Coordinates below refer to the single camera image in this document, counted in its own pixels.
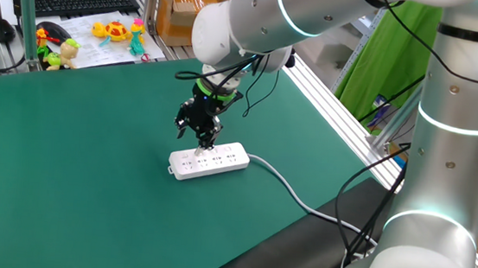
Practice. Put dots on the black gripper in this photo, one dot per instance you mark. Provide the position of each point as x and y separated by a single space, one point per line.
204 111

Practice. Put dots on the white four-socket power strip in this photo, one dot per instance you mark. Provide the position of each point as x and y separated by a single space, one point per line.
214 166

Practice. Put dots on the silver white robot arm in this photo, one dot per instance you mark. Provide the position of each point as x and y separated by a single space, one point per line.
452 126

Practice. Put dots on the green dinosaur toy pink hat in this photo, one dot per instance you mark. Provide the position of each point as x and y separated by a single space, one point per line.
136 42

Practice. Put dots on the open cardboard box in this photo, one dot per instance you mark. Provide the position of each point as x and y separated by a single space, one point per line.
179 20

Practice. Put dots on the yellow turtle toy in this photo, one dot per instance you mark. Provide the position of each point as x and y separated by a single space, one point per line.
115 31

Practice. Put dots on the white printed paper sheets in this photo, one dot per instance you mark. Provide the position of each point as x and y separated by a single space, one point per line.
94 52

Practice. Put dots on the green table mat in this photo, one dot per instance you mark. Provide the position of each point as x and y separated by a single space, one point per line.
67 158

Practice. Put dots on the beige toy green cap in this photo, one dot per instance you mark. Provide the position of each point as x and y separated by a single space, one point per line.
69 52

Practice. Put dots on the black foam pad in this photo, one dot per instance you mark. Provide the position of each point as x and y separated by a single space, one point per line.
289 251

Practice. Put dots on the black computer mouse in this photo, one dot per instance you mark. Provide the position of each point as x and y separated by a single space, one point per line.
55 31

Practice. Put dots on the black keyboard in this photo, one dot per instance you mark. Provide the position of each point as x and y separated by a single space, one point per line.
77 2

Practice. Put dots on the orange red toy figure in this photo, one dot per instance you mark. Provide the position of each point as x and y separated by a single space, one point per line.
41 38

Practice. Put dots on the grey metal shelf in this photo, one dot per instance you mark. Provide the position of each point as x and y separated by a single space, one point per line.
362 42

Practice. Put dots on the green cloth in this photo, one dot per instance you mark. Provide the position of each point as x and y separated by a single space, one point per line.
384 55

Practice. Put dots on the long aluminium table rail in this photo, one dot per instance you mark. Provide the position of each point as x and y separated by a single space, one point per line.
340 112

